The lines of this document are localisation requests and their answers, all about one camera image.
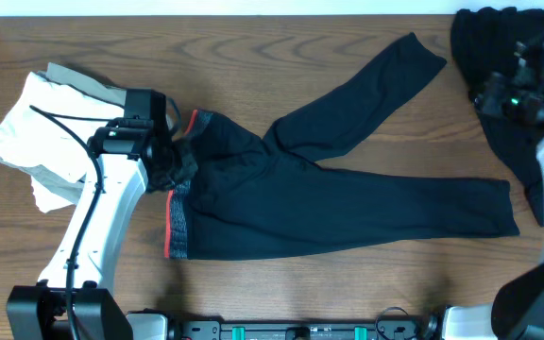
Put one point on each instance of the black leggings with red waistband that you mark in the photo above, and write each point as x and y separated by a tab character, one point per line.
262	197

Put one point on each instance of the white crumpled cloth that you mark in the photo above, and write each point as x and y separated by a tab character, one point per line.
31	143

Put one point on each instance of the black folded garment pile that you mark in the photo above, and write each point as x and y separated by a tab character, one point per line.
509	42

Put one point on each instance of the beige folded cloth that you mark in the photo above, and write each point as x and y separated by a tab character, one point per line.
85	84

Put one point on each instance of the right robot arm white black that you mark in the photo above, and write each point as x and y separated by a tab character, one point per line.
517	311

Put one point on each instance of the black base rail with mounts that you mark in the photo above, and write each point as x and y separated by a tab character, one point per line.
392	325

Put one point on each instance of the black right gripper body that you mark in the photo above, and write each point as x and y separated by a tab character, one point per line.
504	99

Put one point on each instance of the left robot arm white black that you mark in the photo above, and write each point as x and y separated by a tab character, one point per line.
131	155

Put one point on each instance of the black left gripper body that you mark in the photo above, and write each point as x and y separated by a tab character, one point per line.
166	161

